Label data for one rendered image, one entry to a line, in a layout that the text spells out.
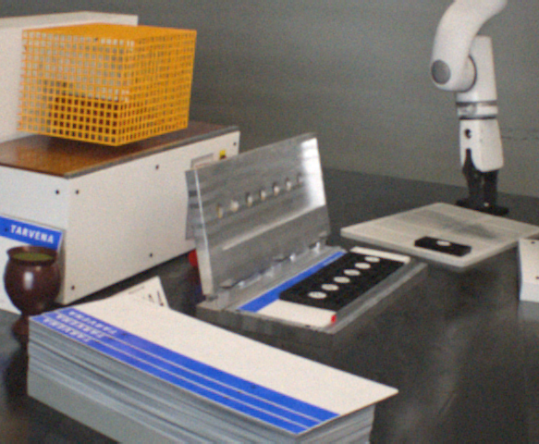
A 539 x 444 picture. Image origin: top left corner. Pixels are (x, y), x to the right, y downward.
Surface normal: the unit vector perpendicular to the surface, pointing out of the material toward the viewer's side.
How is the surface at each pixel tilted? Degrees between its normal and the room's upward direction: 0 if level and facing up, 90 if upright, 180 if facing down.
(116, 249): 90
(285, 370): 0
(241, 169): 75
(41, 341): 90
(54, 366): 90
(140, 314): 0
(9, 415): 0
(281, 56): 90
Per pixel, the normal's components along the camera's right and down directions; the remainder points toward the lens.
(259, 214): 0.90, -0.07
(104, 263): 0.91, 0.18
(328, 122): -0.18, 0.22
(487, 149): 0.79, 0.01
